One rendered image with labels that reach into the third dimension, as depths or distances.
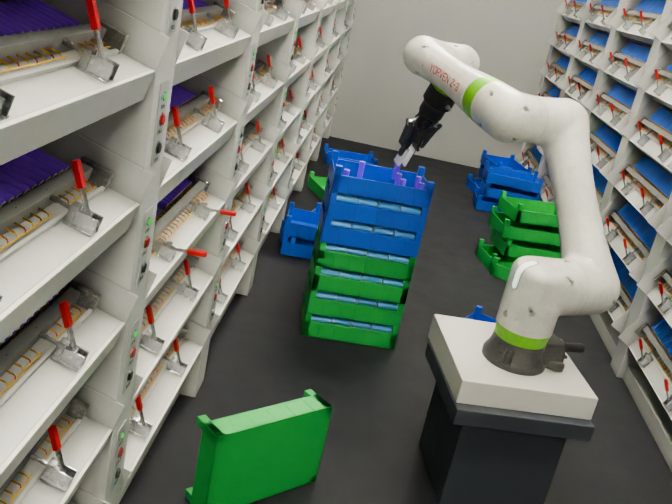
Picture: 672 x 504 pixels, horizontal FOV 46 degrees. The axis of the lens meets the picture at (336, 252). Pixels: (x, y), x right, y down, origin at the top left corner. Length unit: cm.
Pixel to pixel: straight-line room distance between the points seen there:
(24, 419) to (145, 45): 51
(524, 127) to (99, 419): 113
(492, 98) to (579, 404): 72
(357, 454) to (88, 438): 87
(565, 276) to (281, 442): 71
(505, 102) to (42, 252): 122
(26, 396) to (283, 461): 85
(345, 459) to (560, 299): 65
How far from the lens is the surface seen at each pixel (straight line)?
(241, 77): 184
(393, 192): 239
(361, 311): 252
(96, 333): 122
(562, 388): 187
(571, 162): 198
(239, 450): 170
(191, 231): 167
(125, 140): 118
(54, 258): 97
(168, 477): 185
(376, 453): 206
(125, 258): 124
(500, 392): 180
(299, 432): 178
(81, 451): 131
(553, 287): 179
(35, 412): 104
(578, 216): 194
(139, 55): 116
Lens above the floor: 111
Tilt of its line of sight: 20 degrees down
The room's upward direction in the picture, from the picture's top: 12 degrees clockwise
